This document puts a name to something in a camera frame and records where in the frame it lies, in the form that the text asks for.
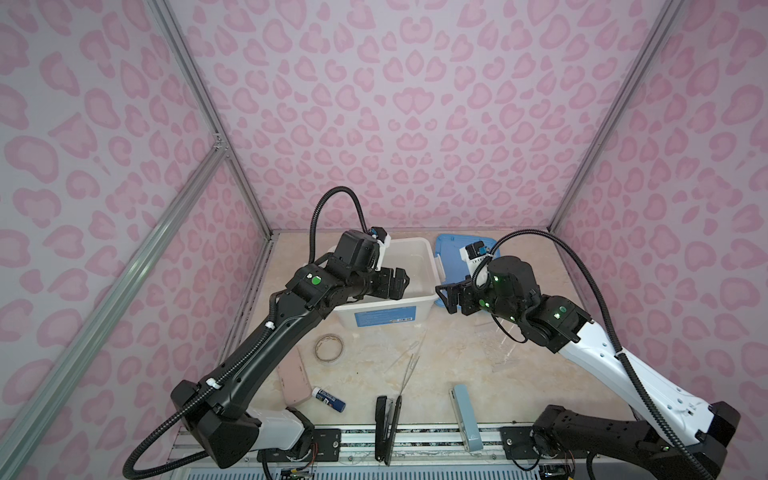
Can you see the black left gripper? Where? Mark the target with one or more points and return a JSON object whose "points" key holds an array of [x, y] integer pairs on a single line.
{"points": [[400, 284]]}

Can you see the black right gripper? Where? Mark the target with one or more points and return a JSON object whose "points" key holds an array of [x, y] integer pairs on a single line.
{"points": [[452, 300]]}

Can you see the white plastic storage bin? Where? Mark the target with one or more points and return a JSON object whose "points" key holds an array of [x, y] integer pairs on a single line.
{"points": [[415, 256]]}

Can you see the metal tweezers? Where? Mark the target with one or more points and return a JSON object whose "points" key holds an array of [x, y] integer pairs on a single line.
{"points": [[412, 364]]}

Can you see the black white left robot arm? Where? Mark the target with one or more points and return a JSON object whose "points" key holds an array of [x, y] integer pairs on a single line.
{"points": [[216, 410]]}

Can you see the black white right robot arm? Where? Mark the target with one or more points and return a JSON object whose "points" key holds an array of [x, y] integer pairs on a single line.
{"points": [[675, 434]]}

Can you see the blue plastic bin lid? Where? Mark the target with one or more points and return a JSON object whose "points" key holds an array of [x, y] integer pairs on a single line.
{"points": [[453, 270]]}

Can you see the light blue rectangular case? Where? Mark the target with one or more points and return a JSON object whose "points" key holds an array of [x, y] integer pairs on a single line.
{"points": [[466, 419]]}

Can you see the blue glue stick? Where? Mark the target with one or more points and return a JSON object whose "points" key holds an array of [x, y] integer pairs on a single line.
{"points": [[329, 400]]}

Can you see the pink glasses case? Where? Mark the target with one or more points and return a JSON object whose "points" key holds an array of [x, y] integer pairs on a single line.
{"points": [[295, 385]]}

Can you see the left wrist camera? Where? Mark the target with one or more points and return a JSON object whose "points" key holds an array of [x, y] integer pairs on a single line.
{"points": [[363, 250]]}

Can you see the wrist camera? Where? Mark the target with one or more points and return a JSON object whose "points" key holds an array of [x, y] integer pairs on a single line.
{"points": [[473, 255], [363, 250]]}

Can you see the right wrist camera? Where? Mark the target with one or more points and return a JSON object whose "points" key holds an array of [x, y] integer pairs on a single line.
{"points": [[473, 255]]}

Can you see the aluminium front rail base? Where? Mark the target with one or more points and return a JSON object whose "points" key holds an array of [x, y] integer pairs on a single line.
{"points": [[417, 451]]}

